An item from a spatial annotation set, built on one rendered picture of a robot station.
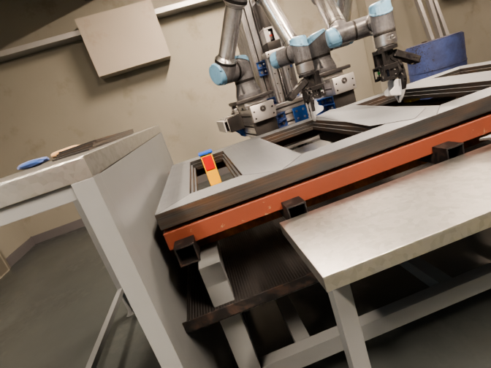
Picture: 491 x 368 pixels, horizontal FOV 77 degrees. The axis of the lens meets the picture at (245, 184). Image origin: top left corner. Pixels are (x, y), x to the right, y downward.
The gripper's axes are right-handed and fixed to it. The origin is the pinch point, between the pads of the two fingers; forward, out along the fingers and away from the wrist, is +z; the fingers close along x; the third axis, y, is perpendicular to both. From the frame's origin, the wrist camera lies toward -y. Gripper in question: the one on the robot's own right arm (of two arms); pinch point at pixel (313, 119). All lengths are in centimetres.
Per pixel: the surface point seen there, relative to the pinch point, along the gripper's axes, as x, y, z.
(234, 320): -61, -59, 38
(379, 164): -62, -8, 9
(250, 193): -62, -44, 4
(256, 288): -60, -50, 32
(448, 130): -62, 13, 6
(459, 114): -62, 17, 3
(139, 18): 314, -74, -149
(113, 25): 311, -106, -149
